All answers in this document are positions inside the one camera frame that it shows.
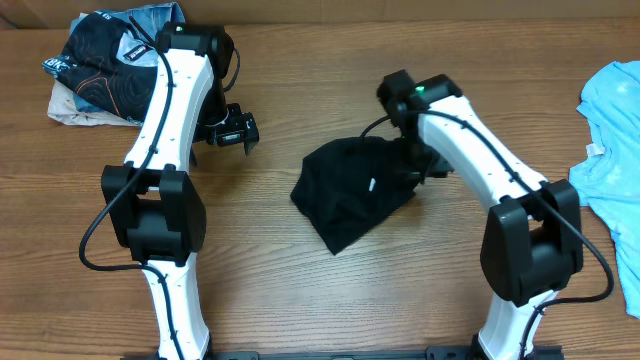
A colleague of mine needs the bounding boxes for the black t-shirt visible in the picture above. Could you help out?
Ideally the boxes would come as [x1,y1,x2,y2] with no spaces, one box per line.
[290,137,421,255]

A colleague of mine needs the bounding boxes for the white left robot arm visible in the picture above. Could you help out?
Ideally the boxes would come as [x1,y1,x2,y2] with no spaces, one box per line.
[96,22,259,359]

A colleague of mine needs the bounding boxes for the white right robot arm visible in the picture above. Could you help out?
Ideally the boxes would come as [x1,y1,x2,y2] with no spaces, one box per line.
[376,70,583,359]

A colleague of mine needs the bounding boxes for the folded blue jeans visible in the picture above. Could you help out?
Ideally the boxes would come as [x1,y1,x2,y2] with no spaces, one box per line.
[66,2,185,47]

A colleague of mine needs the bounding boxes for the black patterned folded shirt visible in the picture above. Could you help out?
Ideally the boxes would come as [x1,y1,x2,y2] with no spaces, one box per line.
[42,11,158,122]

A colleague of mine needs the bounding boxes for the beige folded cloth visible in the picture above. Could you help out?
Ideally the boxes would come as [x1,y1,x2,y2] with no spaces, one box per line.
[47,80,142,127]

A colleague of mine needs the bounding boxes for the light blue t-shirt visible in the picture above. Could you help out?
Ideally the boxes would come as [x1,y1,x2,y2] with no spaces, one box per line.
[569,61,639,317]

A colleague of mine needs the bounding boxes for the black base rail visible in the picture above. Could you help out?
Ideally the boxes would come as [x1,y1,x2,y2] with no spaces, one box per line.
[119,344,564,360]

